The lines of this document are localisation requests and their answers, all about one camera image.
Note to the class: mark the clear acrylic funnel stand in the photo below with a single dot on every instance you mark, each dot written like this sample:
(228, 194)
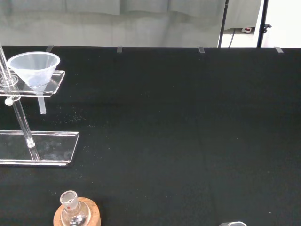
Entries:
(28, 146)

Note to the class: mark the black bench cloth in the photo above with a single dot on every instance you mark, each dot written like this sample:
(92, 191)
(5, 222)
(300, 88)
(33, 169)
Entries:
(178, 131)

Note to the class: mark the grey tape strip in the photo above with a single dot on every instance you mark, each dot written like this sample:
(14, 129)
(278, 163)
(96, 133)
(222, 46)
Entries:
(278, 50)
(119, 49)
(201, 49)
(49, 48)

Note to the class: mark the grey curtain backdrop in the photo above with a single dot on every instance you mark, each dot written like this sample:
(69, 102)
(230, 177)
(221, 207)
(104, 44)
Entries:
(113, 22)

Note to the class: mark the round-bottom glass flask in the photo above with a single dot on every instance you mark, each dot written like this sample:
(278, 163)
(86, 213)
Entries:
(71, 212)

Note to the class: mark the red and white floor device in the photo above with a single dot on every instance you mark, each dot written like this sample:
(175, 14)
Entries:
(247, 29)

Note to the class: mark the dark rounded object with rim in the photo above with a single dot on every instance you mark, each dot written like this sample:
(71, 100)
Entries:
(232, 223)

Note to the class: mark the black tripod pole with clamp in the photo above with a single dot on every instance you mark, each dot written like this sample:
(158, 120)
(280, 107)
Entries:
(262, 23)

